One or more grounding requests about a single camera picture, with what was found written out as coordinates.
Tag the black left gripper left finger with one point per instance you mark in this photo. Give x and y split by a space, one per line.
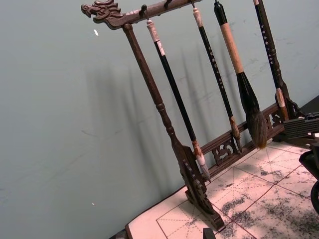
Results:
122 235

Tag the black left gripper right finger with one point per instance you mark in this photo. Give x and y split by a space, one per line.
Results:
209 234

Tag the white practice cloth red grid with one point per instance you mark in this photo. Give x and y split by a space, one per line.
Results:
259 196

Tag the black curved object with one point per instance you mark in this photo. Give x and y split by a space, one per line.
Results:
310 163

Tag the black ridged block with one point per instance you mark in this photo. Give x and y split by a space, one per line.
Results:
297 128

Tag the black brush with white stone ends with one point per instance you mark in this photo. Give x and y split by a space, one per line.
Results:
174 87

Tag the thin black brush white cap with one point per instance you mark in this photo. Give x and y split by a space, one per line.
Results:
215 68

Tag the carved dark wooden brush rack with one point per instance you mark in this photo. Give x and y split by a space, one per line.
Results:
142 63

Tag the black brush with brown ferrule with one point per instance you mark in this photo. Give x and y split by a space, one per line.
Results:
270 53

